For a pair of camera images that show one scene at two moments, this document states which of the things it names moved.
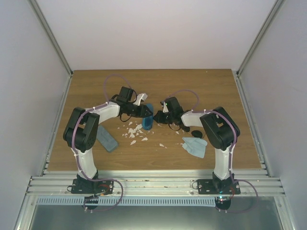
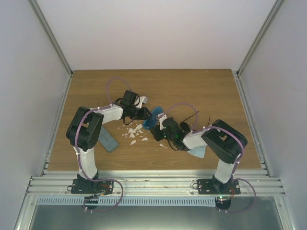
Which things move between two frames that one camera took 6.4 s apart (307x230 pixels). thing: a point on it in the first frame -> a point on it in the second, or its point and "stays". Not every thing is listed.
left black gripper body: (133, 112) stays
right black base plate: (218, 187) stays
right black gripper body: (168, 119) -> (159, 137)
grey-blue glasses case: (105, 139) stays
